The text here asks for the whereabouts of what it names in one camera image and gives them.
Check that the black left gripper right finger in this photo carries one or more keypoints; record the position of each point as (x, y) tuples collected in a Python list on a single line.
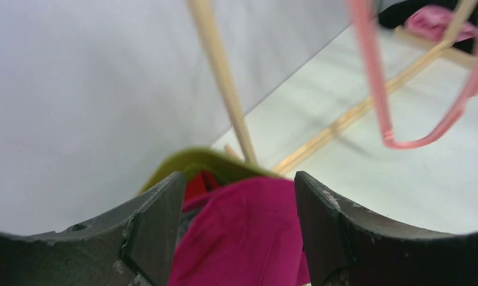
[(345, 243)]

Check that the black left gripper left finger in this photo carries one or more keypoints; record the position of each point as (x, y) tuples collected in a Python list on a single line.
[(131, 244)]

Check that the red dress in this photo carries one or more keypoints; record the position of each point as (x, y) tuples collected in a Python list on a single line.
[(202, 183)]

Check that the magenta pleated skirt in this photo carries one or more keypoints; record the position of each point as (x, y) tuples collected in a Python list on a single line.
[(244, 233)]

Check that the pink plastic hanger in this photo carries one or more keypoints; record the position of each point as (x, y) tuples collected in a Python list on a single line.
[(361, 17)]

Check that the olive green plastic basket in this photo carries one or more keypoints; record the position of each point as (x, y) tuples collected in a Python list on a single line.
[(191, 161)]

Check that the black shirt with flower print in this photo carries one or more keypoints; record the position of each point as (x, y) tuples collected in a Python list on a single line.
[(396, 14)]

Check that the pink cloth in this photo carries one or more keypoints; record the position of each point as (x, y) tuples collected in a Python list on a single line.
[(431, 22)]

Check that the wooden clothes rack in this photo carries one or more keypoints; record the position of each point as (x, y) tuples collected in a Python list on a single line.
[(202, 14)]

